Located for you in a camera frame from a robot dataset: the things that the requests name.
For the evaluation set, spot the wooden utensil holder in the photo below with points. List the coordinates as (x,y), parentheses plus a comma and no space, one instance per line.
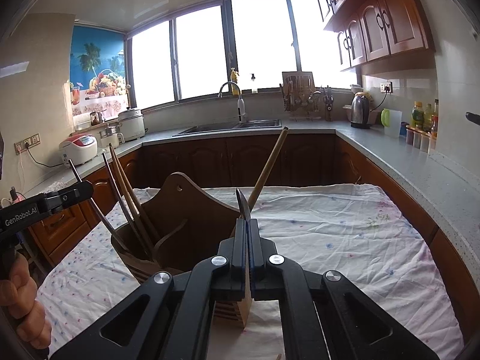
(187,213)

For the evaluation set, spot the yellow cooking oil bottle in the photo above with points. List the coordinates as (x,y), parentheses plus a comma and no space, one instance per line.
(428,118)

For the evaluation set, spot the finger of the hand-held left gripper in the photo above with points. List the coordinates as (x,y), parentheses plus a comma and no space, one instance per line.
(67,197)

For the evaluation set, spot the patterned hanging towel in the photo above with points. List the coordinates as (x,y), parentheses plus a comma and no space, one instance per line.
(54,188)

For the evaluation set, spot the chrome sink faucet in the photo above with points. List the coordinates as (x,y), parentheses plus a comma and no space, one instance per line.
(240,105)

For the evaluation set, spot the scissors and knife holder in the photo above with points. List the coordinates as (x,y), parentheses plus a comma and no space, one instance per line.
(328,103)

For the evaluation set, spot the row of spice jars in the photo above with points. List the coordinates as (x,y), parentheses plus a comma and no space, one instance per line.
(422,140)

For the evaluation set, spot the small soap dispenser bottle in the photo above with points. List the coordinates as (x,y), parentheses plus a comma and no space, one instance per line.
(254,84)

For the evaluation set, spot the large white steamer pot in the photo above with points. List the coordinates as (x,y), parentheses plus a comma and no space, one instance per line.
(132,123)

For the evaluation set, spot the steel kitchen sink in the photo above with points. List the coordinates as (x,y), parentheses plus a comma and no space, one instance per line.
(228,126)

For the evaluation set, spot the dark sauce bottle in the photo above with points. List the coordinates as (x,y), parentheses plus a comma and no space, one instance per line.
(435,120)

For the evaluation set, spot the grey kitchen countertop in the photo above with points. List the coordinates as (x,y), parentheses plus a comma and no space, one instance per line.
(412,165)

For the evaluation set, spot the person's left hand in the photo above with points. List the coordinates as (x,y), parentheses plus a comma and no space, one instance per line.
(26,300)

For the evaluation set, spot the white and red rice cooker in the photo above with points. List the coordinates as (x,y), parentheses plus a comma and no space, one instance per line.
(78,148)

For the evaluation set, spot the kitchen window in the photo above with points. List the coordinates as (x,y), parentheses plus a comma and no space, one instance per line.
(202,52)

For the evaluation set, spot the metal spoon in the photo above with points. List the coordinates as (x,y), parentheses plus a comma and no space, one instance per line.
(243,206)

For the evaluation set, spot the green lidded plastic container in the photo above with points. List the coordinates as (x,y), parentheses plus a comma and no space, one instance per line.
(392,123)

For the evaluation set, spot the wooden base cabinets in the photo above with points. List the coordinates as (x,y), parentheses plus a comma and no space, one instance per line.
(210,161)

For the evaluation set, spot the wall power socket strip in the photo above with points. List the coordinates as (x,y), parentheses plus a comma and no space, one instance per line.
(27,143)

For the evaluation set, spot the white floral tablecloth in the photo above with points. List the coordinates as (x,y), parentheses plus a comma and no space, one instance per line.
(337,240)

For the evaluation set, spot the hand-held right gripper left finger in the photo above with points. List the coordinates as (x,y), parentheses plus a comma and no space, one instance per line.
(236,266)

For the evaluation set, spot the wooden wall cabinets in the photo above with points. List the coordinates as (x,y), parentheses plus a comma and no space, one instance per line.
(378,26)

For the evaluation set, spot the metal dish rack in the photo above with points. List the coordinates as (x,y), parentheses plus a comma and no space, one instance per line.
(300,101)

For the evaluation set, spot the yellow dish soap bottle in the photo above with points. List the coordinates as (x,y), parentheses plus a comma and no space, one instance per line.
(234,82)

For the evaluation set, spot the stainless steel electric kettle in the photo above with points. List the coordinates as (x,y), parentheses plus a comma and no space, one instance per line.
(360,110)

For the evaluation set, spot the tropical fruit wall poster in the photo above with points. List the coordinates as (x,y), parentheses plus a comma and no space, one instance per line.
(97,71)

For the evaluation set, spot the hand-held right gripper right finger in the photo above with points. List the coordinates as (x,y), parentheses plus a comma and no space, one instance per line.
(262,266)

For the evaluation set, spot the small white cooking pot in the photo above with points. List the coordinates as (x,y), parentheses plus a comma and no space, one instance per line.
(110,137)

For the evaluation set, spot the wall power socket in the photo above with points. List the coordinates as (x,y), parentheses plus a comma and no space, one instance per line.
(386,87)

